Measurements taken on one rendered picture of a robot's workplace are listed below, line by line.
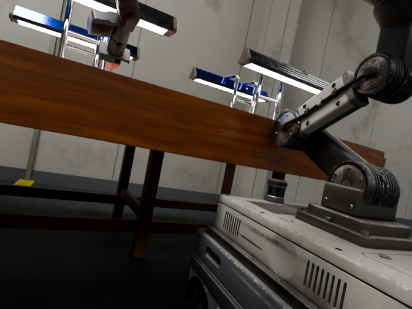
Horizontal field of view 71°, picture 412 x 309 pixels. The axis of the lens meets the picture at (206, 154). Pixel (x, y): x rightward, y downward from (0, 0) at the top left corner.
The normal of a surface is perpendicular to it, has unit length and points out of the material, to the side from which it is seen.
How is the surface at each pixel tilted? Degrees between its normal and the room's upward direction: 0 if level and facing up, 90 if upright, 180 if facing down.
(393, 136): 90
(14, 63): 90
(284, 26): 90
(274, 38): 90
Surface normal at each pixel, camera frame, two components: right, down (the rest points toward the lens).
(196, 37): 0.39, 0.09
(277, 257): -0.86, -0.21
